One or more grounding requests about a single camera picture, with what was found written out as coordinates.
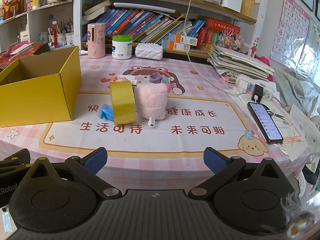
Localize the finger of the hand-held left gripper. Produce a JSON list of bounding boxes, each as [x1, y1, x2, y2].
[[0, 148, 31, 178]]

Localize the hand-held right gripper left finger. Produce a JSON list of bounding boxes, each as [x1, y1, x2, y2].
[[24, 147, 123, 201]]

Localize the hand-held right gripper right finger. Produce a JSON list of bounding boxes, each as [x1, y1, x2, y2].
[[187, 147, 288, 201]]

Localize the blue plastic packet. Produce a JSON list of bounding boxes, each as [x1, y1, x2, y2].
[[99, 104, 115, 120]]

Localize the yellow cardboard box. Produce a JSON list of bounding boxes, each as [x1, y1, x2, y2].
[[0, 46, 82, 128]]

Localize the gold tape roll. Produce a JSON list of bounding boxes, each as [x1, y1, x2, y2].
[[109, 81, 136, 125]]

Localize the pink plush toy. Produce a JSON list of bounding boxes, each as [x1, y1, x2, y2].
[[134, 83, 170, 128]]

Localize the purple plastic toy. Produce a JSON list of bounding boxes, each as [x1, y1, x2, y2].
[[149, 72, 172, 84]]

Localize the printed pink tablecloth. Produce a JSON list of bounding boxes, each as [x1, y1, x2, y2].
[[0, 54, 310, 190]]

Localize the black smartphone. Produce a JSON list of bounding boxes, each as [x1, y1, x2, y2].
[[247, 102, 284, 145]]

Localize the black charger plug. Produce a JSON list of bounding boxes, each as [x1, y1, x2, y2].
[[252, 84, 264, 103]]

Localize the loose white paper sheets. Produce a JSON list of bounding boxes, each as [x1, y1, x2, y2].
[[262, 104, 320, 162]]

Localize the white power strip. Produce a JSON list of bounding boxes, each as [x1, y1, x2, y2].
[[236, 74, 274, 102]]

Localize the stack of papers and booklets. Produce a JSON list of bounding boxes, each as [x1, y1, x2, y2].
[[207, 45, 274, 84]]

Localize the fluffy sleeve cuff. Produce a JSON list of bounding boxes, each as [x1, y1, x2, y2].
[[280, 192, 316, 238]]

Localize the grey cloth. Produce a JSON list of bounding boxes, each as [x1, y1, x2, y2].
[[271, 62, 320, 113]]

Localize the magenta cloth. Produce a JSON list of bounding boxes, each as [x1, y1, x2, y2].
[[252, 55, 272, 68]]

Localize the pile of red paper packets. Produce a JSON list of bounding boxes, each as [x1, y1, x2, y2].
[[0, 42, 44, 67]]

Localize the white jar green lid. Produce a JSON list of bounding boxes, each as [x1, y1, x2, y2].
[[112, 35, 133, 60]]

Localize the pink humidifier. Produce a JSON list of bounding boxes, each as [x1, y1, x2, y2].
[[87, 22, 106, 58]]

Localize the artificial flower bouquet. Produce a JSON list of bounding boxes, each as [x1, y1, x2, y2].
[[217, 30, 244, 53]]

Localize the paper reindeer ornament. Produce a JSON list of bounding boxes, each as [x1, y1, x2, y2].
[[250, 39, 260, 57]]

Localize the orange white carton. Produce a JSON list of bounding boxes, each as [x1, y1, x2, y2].
[[162, 40, 187, 52], [169, 33, 198, 47]]

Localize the white quilted pouch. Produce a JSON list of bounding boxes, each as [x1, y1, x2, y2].
[[135, 43, 164, 60]]

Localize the small white red box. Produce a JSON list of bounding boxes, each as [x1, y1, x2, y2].
[[19, 30, 34, 43]]

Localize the red boxed book set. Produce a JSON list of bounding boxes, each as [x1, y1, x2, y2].
[[196, 17, 241, 50]]

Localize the row of leaning colourful books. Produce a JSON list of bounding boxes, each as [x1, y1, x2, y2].
[[96, 8, 207, 46]]

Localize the stack of grey flat books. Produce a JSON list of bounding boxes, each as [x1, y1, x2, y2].
[[81, 0, 112, 22]]

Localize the white cubby shelf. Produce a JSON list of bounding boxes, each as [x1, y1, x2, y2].
[[0, 0, 75, 55]]

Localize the pink alphabet poster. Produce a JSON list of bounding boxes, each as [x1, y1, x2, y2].
[[271, 0, 311, 67]]

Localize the fortune god figure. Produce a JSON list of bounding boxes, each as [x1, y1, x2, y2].
[[2, 0, 27, 20]]

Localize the white pencil holder box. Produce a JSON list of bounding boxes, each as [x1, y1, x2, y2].
[[221, 0, 244, 13]]

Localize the pale chart poster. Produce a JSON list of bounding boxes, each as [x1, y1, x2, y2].
[[306, 19, 320, 53]]

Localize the white cable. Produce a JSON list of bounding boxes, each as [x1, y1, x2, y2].
[[184, 0, 240, 95]]

